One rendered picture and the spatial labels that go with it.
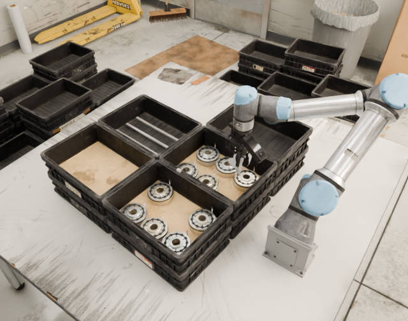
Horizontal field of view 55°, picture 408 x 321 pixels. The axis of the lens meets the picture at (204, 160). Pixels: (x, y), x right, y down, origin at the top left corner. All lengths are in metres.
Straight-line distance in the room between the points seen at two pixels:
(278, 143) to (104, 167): 0.80
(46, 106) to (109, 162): 1.18
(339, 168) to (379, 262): 1.34
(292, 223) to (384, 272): 1.22
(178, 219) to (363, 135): 0.73
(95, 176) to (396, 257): 1.82
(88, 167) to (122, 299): 0.60
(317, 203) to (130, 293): 0.74
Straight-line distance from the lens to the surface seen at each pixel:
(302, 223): 1.44
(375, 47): 4.35
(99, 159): 1.81
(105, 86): 3.17
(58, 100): 2.91
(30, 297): 2.47
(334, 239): 1.70
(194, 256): 1.40
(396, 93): 1.37
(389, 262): 2.63
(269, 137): 1.89
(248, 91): 1.34
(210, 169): 1.70
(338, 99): 1.50
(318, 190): 1.30
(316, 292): 1.55
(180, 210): 1.55
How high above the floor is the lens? 2.01
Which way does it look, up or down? 43 degrees down
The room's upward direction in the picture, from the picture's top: straight up
